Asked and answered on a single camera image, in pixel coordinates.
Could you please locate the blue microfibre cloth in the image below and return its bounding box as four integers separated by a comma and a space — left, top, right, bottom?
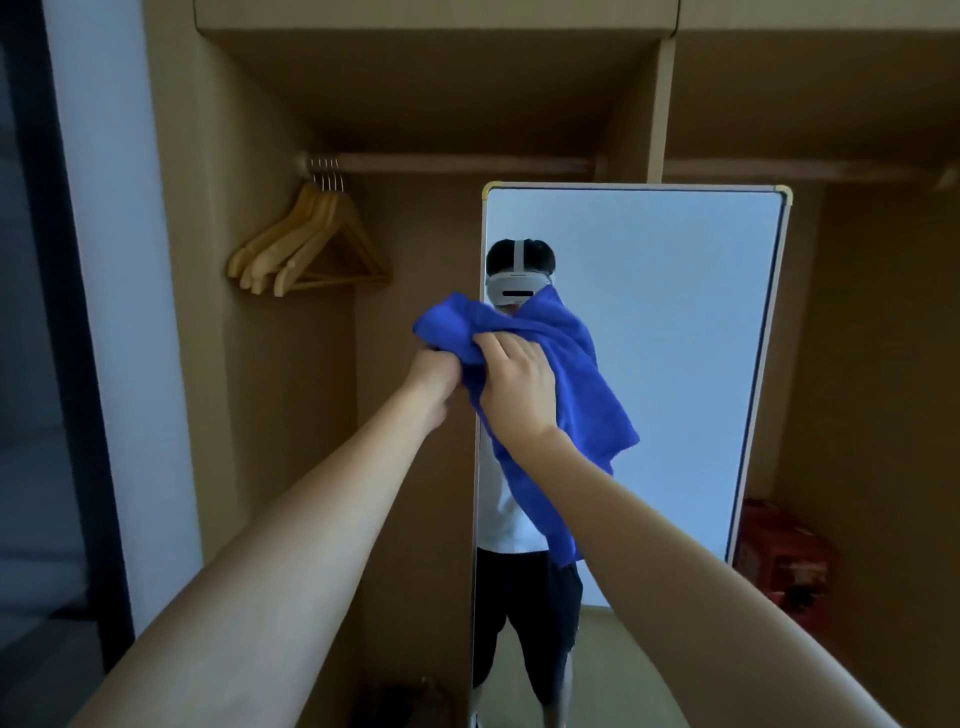
412, 283, 641, 570

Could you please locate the person's right hand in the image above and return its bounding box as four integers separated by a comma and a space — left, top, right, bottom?
472, 329, 564, 463

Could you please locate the light wooden wardrobe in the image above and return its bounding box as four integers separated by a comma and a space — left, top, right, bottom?
142, 0, 960, 728

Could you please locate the clear bag of slippers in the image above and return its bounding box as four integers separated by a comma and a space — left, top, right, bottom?
352, 674, 459, 728

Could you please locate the person's left hand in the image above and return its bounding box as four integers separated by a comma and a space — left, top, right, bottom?
401, 346, 465, 433

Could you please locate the wooden upper cabinet door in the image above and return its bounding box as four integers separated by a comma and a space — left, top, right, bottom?
193, 0, 680, 35
678, 0, 960, 33

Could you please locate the person's left forearm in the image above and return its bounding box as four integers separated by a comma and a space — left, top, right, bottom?
71, 389, 444, 728

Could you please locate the person's right forearm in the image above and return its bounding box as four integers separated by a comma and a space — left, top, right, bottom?
517, 431, 901, 728

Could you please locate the tall mirror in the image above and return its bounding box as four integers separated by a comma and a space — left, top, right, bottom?
468, 180, 795, 728

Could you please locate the black framed glass door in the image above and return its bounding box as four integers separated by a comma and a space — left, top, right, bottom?
0, 0, 136, 728

